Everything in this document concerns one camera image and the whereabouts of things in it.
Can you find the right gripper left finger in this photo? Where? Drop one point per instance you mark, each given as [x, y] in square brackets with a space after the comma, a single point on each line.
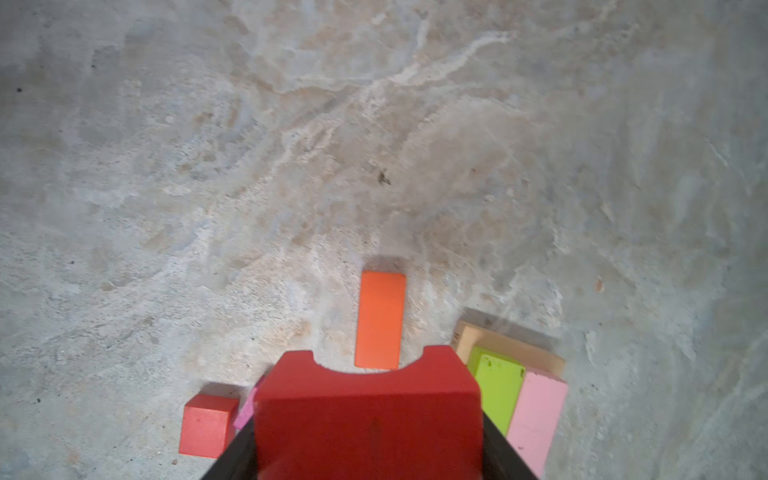
[239, 461]

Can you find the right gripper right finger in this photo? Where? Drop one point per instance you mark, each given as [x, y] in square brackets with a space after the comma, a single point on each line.
[499, 459]

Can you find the pink wood block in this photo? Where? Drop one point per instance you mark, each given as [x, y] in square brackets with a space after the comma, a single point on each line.
[535, 418]

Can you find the lime green wood block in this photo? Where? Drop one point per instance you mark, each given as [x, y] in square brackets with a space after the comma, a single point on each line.
[500, 379]

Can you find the red arch wood block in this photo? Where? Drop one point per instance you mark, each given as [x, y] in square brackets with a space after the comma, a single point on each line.
[423, 421]

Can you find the natural wood block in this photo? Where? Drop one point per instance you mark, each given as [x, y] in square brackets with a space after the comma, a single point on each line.
[467, 335]

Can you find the orange wood block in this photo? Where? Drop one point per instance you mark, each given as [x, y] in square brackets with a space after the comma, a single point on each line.
[380, 320]

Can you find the magenta wood cube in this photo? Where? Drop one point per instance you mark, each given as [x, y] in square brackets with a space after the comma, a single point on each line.
[245, 413]

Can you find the red wood cube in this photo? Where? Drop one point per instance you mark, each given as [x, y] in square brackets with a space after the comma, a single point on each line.
[207, 425]

